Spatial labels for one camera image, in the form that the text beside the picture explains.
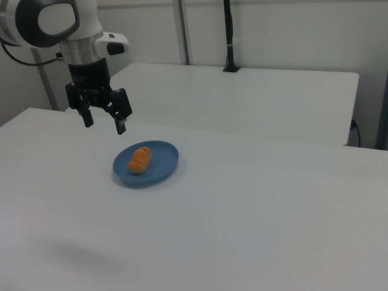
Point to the white zip tie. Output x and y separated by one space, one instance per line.
239 41

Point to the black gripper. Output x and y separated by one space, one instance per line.
89 77

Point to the blue round plate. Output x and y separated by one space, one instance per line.
165 162

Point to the aluminium frame post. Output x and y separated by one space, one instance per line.
45 82
183 30

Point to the orange bread roll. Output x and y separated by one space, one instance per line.
139 160

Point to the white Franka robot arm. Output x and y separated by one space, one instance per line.
88 18

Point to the grey frame post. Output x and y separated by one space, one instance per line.
382 115

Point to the white side table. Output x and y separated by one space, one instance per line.
242 97

